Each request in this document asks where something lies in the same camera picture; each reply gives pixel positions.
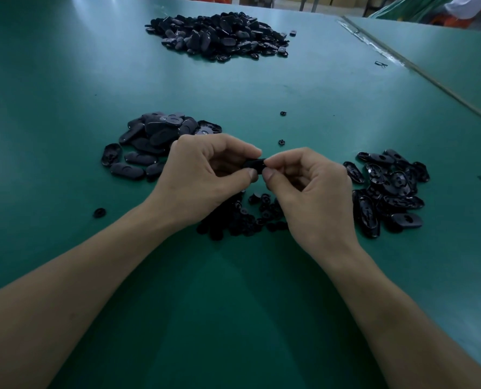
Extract person's right hand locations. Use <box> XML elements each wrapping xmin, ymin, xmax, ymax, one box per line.
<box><xmin>260</xmin><ymin>147</ymin><xmax>362</xmax><ymax>268</ymax></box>

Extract person's left hand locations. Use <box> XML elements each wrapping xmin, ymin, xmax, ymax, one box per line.
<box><xmin>143</xmin><ymin>133</ymin><xmax>263</xmax><ymax>232</ymax></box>

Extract pile of small black buttons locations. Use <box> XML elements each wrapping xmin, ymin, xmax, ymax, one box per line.
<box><xmin>196</xmin><ymin>190</ymin><xmax>290</xmax><ymax>242</ymax></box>

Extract pile of black oval shells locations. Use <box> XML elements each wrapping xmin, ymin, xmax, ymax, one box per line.
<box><xmin>343</xmin><ymin>149</ymin><xmax>430</xmax><ymax>239</ymax></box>

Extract person's right forearm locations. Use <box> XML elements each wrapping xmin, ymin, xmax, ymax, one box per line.
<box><xmin>317</xmin><ymin>243</ymin><xmax>481</xmax><ymax>389</ymax></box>

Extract person's left forearm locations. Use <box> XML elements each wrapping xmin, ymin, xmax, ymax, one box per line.
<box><xmin>0</xmin><ymin>202</ymin><xmax>185</xmax><ymax>389</ymax></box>

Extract green striped bag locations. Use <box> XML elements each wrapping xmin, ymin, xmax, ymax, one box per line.
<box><xmin>370</xmin><ymin>0</ymin><xmax>456</xmax><ymax>23</ymax></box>

